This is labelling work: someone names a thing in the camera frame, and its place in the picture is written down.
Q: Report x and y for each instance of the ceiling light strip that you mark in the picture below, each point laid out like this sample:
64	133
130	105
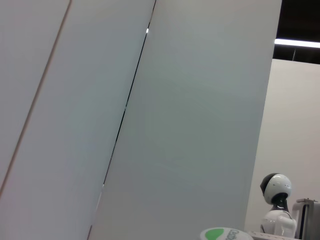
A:
297	43

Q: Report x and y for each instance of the white humanoid robot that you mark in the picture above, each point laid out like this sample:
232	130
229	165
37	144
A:
277	187

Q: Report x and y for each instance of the clear green-label water bottle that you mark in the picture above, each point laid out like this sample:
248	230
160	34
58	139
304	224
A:
217	235

